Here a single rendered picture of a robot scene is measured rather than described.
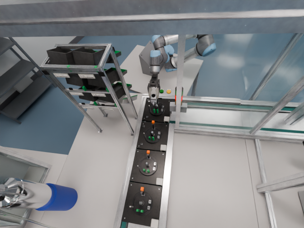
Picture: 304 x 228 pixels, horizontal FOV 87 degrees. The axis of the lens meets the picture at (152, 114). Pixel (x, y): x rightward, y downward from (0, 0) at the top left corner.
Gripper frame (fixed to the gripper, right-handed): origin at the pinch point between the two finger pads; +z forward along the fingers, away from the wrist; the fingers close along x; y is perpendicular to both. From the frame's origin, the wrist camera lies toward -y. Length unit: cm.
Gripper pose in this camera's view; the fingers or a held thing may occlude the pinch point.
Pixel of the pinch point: (153, 97)
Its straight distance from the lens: 129.0
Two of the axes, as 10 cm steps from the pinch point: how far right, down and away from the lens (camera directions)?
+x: -9.8, -0.9, 1.6
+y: 1.8, -3.4, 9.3
